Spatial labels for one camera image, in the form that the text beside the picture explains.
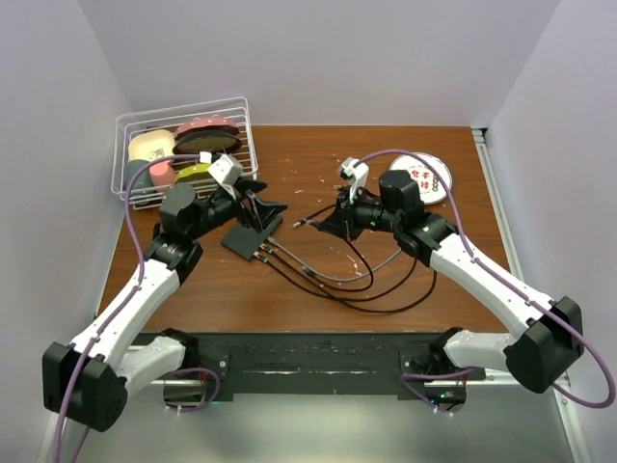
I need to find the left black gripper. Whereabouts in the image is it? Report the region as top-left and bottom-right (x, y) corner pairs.
(188, 176), (286, 240)

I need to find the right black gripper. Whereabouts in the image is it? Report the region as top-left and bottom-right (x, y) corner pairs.
(319, 184), (401, 242)

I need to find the black network switch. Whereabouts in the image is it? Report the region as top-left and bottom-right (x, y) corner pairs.
(221, 213), (283, 261)

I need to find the grey ethernet cable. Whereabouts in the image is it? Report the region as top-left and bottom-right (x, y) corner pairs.
(267, 235), (404, 282)

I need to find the long black ethernet cable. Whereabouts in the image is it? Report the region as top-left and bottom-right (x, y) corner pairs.
(253, 185), (440, 314)

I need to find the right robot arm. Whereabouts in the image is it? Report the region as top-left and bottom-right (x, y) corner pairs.
(317, 164), (584, 394)

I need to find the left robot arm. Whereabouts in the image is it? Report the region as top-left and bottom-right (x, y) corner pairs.
(42, 178), (287, 432)

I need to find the yellow green dotted plate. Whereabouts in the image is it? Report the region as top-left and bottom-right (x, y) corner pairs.
(174, 163), (211, 184)

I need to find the dark brown round plate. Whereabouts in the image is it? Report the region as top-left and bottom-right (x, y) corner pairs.
(174, 131), (242, 154)

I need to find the red dotted plate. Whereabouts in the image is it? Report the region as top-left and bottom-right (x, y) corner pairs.
(174, 116), (239, 140)

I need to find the pink cup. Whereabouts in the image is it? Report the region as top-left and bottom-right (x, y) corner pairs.
(148, 161), (176, 200)

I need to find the white round printed plate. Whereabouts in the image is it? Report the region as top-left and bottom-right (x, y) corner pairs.
(389, 152), (453, 205)

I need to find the dark grey cup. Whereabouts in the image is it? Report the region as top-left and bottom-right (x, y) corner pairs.
(124, 159), (153, 193)

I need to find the beige square plate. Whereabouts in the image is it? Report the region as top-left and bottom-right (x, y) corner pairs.
(128, 129), (175, 162)

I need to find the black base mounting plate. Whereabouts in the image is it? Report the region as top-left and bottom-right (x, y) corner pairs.
(144, 331), (487, 404)

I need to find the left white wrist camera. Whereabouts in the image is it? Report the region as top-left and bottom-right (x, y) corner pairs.
(207, 154), (242, 187)

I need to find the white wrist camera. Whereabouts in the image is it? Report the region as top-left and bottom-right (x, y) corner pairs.
(337, 157), (369, 204)
(207, 154), (242, 187)

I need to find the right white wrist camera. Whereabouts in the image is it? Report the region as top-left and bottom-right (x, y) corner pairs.
(337, 157), (369, 204)

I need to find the white wire dish rack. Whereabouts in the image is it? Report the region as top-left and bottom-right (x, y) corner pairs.
(111, 96), (258, 209)

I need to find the aluminium frame rail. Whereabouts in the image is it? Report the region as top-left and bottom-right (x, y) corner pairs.
(36, 129), (592, 463)

